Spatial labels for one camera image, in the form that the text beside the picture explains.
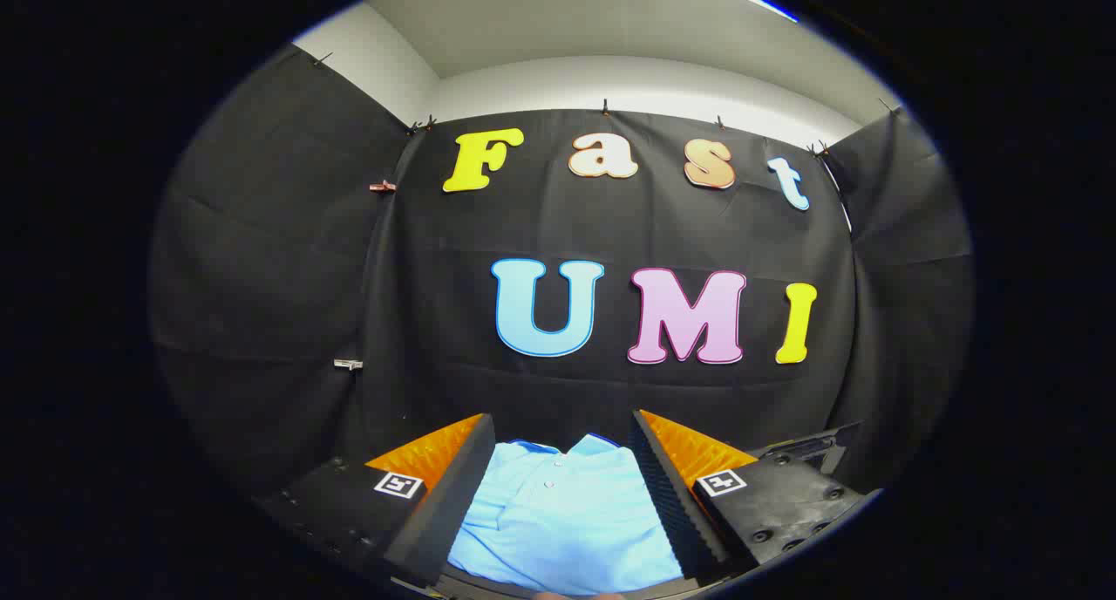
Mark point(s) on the copper clip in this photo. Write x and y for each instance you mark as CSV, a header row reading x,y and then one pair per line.
x,y
382,186

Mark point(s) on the light blue polo shirt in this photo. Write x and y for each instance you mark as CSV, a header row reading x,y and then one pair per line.
x,y
567,521

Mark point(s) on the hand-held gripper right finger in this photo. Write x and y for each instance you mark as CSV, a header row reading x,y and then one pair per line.
x,y
667,495

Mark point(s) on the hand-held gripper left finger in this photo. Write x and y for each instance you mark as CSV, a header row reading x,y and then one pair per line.
x,y
453,487

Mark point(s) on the silver clip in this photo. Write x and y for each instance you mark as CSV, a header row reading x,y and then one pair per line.
x,y
348,364

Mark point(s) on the transparent washing machine lid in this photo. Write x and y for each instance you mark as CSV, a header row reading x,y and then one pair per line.
x,y
811,447

